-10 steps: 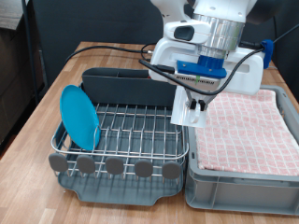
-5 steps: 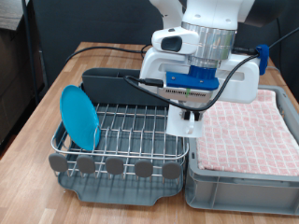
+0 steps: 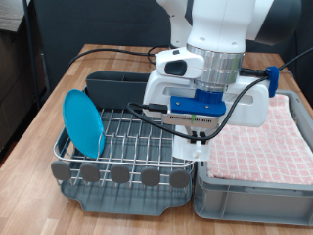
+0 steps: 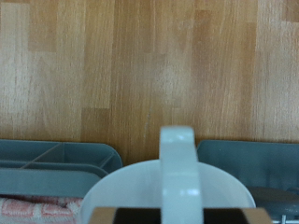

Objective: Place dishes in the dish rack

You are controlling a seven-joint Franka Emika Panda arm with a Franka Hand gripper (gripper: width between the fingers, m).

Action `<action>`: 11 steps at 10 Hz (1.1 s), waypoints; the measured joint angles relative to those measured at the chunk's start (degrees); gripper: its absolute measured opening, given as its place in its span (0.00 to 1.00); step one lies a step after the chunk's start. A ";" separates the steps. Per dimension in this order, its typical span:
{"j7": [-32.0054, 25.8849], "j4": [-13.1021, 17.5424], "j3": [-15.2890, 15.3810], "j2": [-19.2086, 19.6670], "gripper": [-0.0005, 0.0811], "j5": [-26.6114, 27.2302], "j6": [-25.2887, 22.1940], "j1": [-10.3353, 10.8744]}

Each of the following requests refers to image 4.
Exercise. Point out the pink checkered dish cloth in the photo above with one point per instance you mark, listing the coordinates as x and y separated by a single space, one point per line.
34 210

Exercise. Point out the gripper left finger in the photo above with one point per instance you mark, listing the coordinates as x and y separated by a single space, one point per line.
137 216

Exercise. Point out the grey plastic crate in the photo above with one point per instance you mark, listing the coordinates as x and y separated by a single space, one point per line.
46 182

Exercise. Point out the grey dish drying rack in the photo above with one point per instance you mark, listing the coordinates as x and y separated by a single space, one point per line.
249 161

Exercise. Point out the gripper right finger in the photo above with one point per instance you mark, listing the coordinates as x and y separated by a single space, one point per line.
230 216

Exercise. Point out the white plastic mug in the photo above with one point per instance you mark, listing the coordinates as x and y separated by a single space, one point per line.
180 174

